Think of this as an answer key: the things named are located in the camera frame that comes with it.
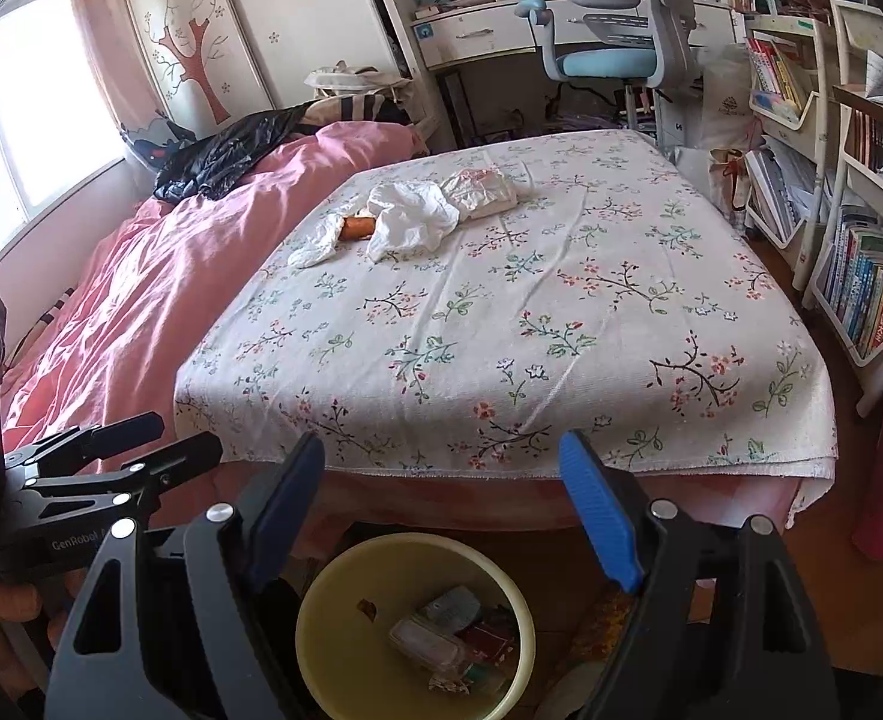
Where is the pink duvet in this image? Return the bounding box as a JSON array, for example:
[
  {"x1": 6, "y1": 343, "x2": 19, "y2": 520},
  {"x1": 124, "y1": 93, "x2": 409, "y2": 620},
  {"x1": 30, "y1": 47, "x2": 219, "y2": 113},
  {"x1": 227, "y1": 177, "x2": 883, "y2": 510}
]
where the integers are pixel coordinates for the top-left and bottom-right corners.
[{"x1": 0, "y1": 122, "x2": 431, "y2": 481}]

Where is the red packet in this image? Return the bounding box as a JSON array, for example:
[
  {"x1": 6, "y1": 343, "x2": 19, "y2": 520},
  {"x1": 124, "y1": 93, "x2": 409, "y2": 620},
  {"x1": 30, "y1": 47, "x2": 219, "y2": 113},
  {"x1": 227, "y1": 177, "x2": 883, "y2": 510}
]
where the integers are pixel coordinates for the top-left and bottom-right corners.
[{"x1": 460, "y1": 611, "x2": 519, "y2": 665}]

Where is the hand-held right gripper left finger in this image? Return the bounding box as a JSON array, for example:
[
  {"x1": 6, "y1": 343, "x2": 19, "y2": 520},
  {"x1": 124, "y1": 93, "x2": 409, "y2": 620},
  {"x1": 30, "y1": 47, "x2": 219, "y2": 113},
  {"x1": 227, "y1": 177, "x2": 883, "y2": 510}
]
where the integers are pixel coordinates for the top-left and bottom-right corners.
[{"x1": 51, "y1": 431, "x2": 327, "y2": 720}]

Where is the floral tablecloth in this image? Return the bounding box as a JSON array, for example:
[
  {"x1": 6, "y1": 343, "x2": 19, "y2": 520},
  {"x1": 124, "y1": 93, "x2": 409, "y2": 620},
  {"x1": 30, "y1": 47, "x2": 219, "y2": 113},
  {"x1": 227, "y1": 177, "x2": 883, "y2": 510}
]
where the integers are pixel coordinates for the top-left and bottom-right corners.
[{"x1": 173, "y1": 127, "x2": 839, "y2": 530}]

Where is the beige gift bag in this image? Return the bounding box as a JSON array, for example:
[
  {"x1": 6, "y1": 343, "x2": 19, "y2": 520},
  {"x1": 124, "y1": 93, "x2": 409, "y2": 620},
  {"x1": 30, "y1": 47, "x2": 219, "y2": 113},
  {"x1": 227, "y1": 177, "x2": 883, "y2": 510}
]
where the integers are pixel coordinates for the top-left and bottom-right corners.
[{"x1": 711, "y1": 148, "x2": 752, "y2": 232}]

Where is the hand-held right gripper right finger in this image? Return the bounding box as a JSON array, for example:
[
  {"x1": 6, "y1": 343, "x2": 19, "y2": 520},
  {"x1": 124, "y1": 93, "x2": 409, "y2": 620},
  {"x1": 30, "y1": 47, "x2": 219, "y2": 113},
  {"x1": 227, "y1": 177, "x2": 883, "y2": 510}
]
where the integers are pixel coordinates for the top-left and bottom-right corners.
[{"x1": 559, "y1": 429, "x2": 840, "y2": 720}]

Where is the yellow trash bin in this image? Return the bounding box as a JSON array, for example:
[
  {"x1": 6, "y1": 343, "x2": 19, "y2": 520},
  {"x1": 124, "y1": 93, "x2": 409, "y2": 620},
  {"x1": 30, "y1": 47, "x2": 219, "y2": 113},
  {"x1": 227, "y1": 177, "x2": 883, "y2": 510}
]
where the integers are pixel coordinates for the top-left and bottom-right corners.
[{"x1": 295, "y1": 532, "x2": 540, "y2": 720}]

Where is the window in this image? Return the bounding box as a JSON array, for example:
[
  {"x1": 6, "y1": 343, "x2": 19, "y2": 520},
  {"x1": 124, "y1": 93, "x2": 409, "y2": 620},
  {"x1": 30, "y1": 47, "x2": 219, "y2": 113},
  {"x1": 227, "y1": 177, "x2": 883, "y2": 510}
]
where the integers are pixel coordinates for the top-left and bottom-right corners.
[{"x1": 0, "y1": 0, "x2": 123, "y2": 241}]

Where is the grey blue desk chair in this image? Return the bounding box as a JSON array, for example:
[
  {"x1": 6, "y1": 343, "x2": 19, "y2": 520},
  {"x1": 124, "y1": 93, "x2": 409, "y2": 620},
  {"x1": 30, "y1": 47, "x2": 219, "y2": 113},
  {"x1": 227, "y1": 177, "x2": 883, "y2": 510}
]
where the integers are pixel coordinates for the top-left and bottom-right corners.
[{"x1": 514, "y1": 0, "x2": 705, "y2": 136}]

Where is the pink curtain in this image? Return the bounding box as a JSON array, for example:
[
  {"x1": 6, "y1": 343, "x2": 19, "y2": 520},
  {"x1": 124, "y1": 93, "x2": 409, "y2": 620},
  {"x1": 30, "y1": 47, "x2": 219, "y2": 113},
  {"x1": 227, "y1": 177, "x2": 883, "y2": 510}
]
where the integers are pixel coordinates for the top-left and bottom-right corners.
[{"x1": 62, "y1": 0, "x2": 158, "y2": 137}]

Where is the red white snack bag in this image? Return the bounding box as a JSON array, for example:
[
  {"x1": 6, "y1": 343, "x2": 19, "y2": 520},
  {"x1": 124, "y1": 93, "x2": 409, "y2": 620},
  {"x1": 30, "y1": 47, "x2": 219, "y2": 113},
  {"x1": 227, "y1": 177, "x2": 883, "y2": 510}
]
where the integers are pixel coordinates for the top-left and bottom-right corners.
[{"x1": 441, "y1": 167, "x2": 519, "y2": 220}]

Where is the white tissue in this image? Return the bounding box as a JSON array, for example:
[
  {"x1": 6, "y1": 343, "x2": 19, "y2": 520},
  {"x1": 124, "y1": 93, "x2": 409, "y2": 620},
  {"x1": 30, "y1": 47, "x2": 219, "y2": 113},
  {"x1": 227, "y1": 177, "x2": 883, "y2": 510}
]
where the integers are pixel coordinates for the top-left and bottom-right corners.
[{"x1": 287, "y1": 180, "x2": 462, "y2": 268}]

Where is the black jacket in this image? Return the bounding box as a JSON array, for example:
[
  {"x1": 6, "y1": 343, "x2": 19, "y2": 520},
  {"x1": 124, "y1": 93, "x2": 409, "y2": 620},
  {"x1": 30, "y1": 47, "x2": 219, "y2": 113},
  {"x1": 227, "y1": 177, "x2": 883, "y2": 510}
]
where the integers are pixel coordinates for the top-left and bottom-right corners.
[{"x1": 154, "y1": 106, "x2": 315, "y2": 202}]

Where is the white desk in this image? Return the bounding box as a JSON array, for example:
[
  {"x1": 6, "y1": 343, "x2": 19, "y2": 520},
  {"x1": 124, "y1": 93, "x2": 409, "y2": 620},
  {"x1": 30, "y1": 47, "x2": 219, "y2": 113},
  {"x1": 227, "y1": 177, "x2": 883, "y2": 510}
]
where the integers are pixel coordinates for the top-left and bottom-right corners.
[{"x1": 407, "y1": 0, "x2": 746, "y2": 77}]

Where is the white paper bag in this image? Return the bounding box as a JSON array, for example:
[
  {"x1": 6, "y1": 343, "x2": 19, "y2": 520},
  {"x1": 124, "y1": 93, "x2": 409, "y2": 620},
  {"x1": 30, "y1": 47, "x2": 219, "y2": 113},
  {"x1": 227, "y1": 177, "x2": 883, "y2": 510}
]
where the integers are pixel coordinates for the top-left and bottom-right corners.
[{"x1": 700, "y1": 49, "x2": 759, "y2": 155}]

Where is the white desk drawer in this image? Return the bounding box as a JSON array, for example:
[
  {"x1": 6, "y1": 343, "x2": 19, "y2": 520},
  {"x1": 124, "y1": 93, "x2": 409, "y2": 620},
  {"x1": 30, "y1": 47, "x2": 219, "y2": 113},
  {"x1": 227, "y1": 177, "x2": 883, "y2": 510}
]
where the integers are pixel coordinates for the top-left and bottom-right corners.
[
  {"x1": 415, "y1": 11, "x2": 538, "y2": 68},
  {"x1": 692, "y1": 1, "x2": 738, "y2": 46}
]

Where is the striped pillow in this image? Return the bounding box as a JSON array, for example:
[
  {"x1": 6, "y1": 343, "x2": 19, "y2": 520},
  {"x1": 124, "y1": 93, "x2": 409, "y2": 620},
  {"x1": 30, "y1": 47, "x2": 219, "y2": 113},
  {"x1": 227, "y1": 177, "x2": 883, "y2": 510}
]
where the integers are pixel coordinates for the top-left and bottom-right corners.
[{"x1": 302, "y1": 92, "x2": 412, "y2": 128}]

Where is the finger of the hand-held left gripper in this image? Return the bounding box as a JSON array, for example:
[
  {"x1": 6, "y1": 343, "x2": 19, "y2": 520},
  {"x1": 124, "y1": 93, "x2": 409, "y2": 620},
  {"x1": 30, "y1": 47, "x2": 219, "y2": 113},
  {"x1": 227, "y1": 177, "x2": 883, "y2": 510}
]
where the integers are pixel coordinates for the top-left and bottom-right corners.
[
  {"x1": 25, "y1": 431, "x2": 225, "y2": 502},
  {"x1": 4, "y1": 412, "x2": 166, "y2": 477}
]

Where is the white wardrobe with tree decal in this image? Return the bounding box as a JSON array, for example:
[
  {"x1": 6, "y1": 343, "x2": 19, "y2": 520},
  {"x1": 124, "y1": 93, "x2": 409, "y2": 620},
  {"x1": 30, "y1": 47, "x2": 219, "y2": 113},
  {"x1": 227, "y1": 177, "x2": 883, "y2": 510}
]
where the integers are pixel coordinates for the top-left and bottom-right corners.
[{"x1": 115, "y1": 0, "x2": 405, "y2": 128}]

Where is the white book rack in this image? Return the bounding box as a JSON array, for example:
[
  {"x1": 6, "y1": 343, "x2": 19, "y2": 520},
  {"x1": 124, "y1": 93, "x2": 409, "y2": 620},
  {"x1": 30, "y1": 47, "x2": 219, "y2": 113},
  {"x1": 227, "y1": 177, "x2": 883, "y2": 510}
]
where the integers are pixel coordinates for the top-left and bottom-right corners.
[
  {"x1": 741, "y1": 11, "x2": 840, "y2": 271},
  {"x1": 805, "y1": 0, "x2": 883, "y2": 400}
]

